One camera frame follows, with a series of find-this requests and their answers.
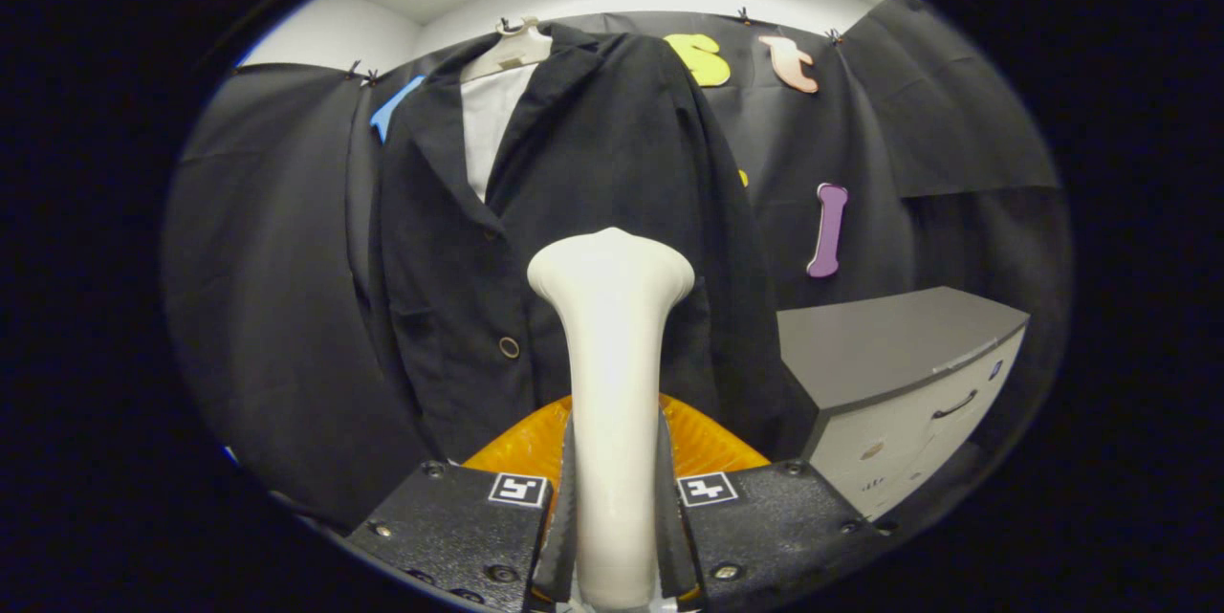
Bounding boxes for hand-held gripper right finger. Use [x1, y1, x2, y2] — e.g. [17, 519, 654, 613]
[655, 393, 895, 613]

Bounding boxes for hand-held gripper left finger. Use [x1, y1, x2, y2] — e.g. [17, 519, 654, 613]
[346, 393, 579, 613]

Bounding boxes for white garment steamer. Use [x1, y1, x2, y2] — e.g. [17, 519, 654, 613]
[526, 227, 696, 612]

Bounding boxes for black suit jacket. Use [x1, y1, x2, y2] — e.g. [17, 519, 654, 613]
[368, 20, 795, 466]

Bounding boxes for white shirt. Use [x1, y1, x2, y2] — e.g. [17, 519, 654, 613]
[461, 63, 538, 203]

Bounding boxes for cream clothes hanger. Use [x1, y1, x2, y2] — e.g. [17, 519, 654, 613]
[462, 15, 554, 83]

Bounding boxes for grey cabinet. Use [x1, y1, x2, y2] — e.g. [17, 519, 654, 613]
[776, 286, 1031, 523]

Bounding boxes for black backdrop cloth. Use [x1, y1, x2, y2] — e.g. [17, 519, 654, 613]
[163, 0, 1072, 533]

